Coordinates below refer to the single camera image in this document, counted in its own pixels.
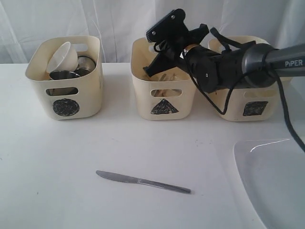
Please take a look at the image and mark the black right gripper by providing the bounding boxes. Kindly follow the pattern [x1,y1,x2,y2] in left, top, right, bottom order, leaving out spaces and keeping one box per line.
[143,24,209,77]

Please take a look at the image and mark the small steel cup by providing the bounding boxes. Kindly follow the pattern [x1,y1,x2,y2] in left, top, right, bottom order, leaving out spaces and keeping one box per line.
[74,56,96,77]

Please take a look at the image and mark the white plastic bowl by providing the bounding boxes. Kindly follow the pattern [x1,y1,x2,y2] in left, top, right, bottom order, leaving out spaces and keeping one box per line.
[46,42,78,73]

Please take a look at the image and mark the large steel cup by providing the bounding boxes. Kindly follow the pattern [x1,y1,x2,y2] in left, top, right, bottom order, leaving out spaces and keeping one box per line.
[46,70,80,96]

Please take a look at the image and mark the steel knife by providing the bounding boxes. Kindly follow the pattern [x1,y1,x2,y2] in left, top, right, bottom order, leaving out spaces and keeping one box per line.
[96,170,192,194]

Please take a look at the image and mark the white rectangular plate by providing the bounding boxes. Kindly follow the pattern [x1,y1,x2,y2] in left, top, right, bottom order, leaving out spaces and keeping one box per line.
[233,138,305,229]

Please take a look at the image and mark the steel fork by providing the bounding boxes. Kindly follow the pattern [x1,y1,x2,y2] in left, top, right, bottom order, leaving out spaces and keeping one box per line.
[159,73,176,82]

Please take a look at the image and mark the steel spoon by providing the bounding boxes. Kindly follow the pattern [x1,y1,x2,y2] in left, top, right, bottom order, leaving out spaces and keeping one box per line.
[151,89,182,97]

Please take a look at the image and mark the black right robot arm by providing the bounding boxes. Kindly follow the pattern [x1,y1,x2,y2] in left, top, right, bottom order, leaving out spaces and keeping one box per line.
[144,23,305,93]

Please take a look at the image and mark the cream bin with triangle mark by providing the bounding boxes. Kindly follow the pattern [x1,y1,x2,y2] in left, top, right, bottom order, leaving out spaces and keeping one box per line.
[131,38,196,120]

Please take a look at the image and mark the white backdrop curtain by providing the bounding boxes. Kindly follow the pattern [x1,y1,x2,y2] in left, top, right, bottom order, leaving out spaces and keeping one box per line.
[0,0,305,63]

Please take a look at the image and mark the cream bin with circle mark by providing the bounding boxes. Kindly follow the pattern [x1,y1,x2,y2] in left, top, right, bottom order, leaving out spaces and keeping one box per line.
[25,36,103,120]

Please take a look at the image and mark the cream bin with square mark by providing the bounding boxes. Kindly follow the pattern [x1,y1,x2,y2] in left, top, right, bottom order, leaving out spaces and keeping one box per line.
[208,36,292,122]

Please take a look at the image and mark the black cable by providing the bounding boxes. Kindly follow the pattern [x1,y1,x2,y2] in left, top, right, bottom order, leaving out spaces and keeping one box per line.
[152,27,305,153]

